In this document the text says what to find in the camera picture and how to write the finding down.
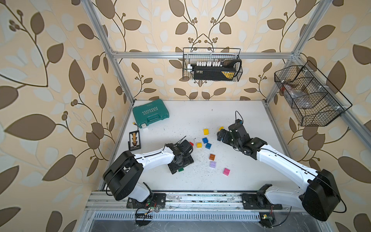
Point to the green plastic tool case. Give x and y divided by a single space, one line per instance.
150 113

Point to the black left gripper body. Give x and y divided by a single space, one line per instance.
187 162

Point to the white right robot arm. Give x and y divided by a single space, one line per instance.
317 192

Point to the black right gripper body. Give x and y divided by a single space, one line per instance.
228 138

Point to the black battery charger in basket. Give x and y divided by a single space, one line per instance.
226 70

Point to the pink lego brick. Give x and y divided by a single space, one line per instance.
226 172

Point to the black wire basket right wall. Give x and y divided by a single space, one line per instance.
325 101

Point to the black wire basket back wall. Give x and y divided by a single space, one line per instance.
194 54

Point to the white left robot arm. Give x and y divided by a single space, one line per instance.
122 177

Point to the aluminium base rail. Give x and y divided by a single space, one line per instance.
186 206

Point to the black wire basket wall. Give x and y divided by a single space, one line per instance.
194 54
325 101

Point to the black parallel charging board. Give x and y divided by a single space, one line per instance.
134 142

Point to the orange lego brick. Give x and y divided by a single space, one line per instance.
212 157

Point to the plastic bag in basket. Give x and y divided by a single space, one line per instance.
294 95

